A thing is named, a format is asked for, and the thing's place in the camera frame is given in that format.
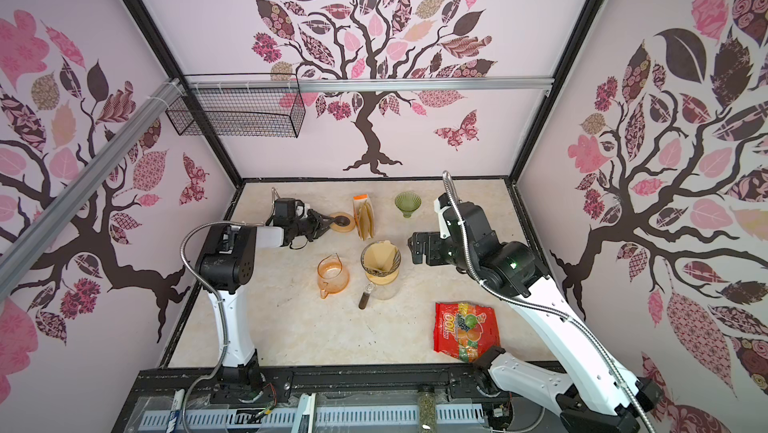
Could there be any red candy bag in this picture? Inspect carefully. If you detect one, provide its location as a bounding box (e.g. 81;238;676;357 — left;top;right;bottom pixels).
433;302;501;363

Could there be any wooden ring dripper stand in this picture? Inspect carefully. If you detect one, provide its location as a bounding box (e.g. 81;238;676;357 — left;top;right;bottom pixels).
330;212;356;233

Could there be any green glass dripper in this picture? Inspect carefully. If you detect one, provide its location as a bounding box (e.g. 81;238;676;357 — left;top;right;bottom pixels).
394;191;422;218

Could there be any orange glass pitcher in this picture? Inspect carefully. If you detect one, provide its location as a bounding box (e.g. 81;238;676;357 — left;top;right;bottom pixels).
317;253;350;299

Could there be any clear glass server jug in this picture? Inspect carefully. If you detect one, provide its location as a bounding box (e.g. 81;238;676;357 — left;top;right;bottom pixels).
358;282;398;310

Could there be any brown paper coffee filter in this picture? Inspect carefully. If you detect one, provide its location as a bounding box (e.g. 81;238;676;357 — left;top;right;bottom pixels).
362;240;400;276

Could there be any clear glass dripper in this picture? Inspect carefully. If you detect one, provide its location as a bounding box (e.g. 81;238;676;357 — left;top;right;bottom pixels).
361;240;401;285

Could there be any white slotted cable duct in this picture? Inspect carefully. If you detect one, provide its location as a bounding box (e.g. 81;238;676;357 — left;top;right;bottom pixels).
137;402;486;432

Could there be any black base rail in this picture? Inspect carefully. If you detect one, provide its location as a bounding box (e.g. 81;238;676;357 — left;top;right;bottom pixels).
114;360;559;432

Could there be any black wire basket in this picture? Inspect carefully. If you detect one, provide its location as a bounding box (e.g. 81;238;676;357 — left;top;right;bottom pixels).
165;75;307;138

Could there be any orange coffee filter box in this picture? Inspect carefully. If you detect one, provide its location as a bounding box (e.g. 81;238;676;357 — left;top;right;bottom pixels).
353;194;375;240

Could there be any wooden ring dripper holder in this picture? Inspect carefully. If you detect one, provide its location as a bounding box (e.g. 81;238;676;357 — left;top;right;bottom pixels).
365;270;399;286

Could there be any aluminium rail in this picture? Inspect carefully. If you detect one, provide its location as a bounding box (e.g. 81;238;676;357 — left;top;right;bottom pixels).
1;79;182;298
187;76;554;93

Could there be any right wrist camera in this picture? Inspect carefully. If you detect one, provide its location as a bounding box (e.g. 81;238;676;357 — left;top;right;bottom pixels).
433;199;451;240

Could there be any aluminium rail back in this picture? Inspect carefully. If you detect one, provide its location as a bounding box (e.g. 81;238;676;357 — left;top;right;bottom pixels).
187;76;554;93

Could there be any aluminium rail left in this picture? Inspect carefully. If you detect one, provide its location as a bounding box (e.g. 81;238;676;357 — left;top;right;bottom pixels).
1;79;182;298

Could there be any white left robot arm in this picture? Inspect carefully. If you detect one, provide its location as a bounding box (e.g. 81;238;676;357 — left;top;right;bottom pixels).
189;197;352;368

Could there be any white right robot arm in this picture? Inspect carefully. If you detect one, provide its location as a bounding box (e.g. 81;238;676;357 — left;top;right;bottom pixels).
408;190;662;432

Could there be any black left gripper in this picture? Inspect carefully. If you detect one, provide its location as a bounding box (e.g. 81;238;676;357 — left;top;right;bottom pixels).
289;207;334;241

